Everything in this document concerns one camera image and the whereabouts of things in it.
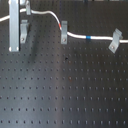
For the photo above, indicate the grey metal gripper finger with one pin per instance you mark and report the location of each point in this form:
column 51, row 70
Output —
column 26, row 3
column 14, row 26

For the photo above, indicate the grey cable clip left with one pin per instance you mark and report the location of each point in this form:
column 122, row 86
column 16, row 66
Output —
column 24, row 31

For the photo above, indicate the grey cable clip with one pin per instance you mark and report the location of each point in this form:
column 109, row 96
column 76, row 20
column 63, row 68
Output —
column 24, row 31
column 117, row 36
column 64, row 32

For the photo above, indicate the grey cable clip middle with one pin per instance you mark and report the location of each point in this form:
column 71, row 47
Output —
column 64, row 32

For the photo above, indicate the grey cable clip right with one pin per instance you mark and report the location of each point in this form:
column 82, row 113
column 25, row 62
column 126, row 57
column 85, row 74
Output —
column 117, row 36

